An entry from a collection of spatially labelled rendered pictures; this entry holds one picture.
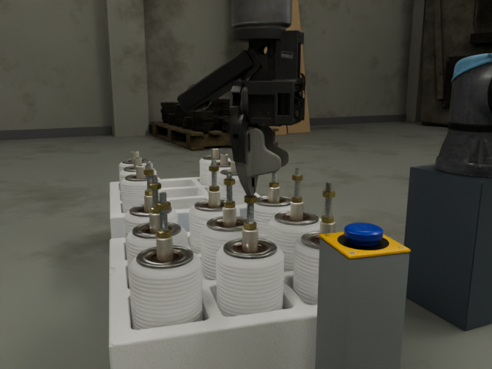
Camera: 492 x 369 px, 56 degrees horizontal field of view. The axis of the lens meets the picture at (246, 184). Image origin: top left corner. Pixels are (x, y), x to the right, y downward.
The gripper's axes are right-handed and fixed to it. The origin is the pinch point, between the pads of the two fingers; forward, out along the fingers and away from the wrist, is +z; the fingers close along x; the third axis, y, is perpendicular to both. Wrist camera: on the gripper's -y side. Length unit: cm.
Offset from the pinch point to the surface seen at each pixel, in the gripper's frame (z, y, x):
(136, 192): 12, -38, 33
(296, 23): -65, -83, 388
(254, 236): 7.0, 1.5, -0.7
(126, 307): 16.3, -14.3, -8.8
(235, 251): 8.9, -0.7, -2.4
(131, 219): 9.7, -23.9, 8.3
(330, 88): -5, -59, 462
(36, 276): 34, -65, 27
